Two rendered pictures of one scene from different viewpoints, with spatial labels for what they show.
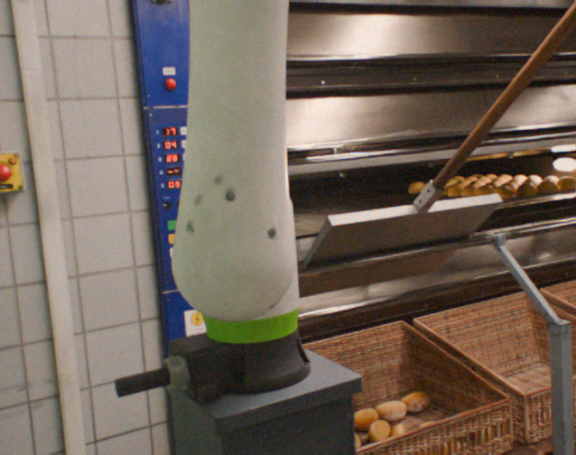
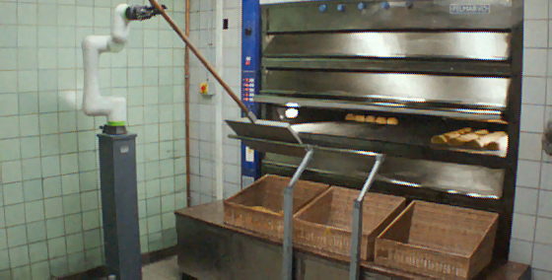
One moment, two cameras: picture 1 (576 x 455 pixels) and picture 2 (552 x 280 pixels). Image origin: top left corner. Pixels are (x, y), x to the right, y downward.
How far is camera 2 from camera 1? 3.62 m
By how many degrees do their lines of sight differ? 68
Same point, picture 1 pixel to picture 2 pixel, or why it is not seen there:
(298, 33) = (296, 43)
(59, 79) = (225, 60)
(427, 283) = (345, 171)
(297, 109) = (296, 75)
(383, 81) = (332, 65)
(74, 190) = (225, 96)
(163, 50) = (247, 51)
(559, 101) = (447, 86)
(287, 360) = (109, 130)
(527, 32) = (422, 42)
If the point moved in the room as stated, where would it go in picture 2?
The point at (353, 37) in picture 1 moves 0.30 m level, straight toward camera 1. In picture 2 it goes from (318, 44) to (275, 43)
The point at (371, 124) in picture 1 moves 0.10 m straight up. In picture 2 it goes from (323, 85) to (324, 70)
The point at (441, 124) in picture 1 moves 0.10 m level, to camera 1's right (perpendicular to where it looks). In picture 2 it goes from (359, 90) to (367, 91)
